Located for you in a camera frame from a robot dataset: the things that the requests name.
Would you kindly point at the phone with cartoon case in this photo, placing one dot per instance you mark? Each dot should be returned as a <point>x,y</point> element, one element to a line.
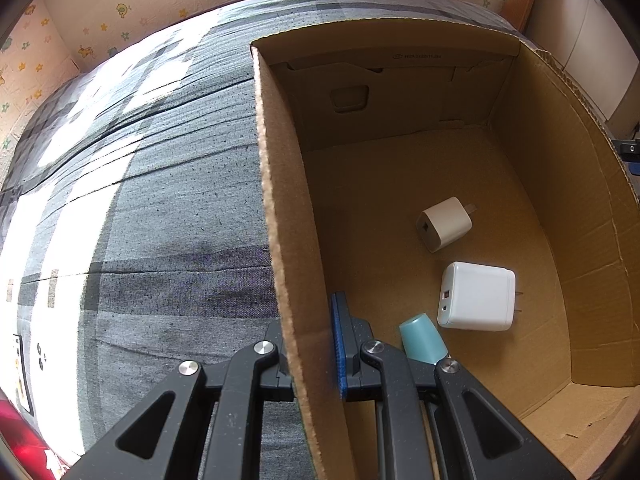
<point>21,375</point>

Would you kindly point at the red cloth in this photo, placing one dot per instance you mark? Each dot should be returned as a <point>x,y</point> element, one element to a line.
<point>25,440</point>

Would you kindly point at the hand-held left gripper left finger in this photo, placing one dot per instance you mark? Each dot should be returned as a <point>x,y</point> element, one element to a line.
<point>250,360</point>

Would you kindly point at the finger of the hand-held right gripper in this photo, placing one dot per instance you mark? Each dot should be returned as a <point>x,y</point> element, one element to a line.
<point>631,157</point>

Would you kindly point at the small white charger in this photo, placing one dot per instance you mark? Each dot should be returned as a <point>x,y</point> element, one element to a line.
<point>445,222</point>

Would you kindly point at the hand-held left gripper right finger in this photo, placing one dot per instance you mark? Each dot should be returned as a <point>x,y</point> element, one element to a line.
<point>342,350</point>

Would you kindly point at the teal bottle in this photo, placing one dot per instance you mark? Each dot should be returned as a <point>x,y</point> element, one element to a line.
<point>422,340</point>

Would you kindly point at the large white charger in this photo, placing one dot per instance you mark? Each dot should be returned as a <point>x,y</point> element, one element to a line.
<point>480,297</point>

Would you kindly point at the cardboard box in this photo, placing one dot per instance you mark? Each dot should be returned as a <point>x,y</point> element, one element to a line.
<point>400,170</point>

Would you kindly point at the beige wardrobe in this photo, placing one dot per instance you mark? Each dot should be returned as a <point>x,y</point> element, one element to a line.
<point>590,35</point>

